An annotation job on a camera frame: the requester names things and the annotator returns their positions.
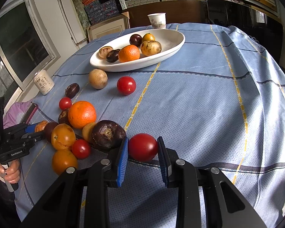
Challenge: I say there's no red tomato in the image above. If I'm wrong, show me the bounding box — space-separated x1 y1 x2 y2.
71 139 91 160
59 97 72 111
117 76 136 96
128 133 158 162

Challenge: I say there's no dark water chestnut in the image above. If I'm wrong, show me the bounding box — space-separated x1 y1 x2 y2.
58 109 70 126
65 83 80 99
106 49 120 63

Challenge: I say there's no dark purple mangosteen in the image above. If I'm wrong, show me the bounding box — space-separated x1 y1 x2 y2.
91 120 127 151

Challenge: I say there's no orange back mandarin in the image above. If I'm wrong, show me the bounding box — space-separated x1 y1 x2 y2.
68 101 97 129

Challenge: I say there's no small tan fruit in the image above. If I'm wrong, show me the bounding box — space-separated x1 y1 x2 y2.
82 122 97 144

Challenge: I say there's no tan round fruit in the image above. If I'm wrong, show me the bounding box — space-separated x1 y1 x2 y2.
88 69 108 89

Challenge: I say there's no pale spotted fruit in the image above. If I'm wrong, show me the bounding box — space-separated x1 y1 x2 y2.
98 46 113 59

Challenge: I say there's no dark water chestnut front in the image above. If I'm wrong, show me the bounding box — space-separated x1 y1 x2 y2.
106 49 120 63

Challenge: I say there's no large front orange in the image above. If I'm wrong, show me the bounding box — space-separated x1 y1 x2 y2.
118 45 140 63

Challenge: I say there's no pale spotted pear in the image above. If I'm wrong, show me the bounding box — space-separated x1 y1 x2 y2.
140 41 162 57

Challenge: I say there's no dark purple plum front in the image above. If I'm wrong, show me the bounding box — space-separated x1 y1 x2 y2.
129 34 142 47

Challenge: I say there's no dark purple plum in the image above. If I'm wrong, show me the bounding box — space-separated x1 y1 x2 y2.
44 121 59 143
129 34 142 47

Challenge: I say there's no yellow-orange persimmon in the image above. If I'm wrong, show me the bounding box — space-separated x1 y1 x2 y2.
142 33 156 43

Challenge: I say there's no dark purple plum back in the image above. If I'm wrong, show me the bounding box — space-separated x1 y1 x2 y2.
44 121 59 143

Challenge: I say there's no person's left hand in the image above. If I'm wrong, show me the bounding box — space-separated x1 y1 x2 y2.
0 159 20 184

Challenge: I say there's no purple cloth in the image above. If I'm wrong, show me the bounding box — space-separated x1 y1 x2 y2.
3 100 32 129

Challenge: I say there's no red smartphone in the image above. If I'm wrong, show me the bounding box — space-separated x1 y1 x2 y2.
19 102 38 124

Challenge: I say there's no white beverage can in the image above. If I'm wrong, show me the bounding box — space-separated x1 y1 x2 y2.
33 69 54 95

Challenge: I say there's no dark water chestnut back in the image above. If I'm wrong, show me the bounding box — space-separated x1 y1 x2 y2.
65 83 80 99

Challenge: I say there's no blue checked tablecloth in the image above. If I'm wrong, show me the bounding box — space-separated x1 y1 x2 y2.
15 23 285 227

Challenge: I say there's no white board leaning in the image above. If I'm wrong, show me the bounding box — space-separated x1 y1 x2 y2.
58 0 88 49

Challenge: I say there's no cardboard box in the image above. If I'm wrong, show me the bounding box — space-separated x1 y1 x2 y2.
87 12 130 42

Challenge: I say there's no white paper cup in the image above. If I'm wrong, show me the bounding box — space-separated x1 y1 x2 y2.
148 13 166 29

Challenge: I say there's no dark wooden cabinet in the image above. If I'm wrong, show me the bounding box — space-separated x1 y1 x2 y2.
124 0 205 27

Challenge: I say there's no window frame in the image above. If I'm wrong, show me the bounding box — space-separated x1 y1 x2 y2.
0 0 60 110

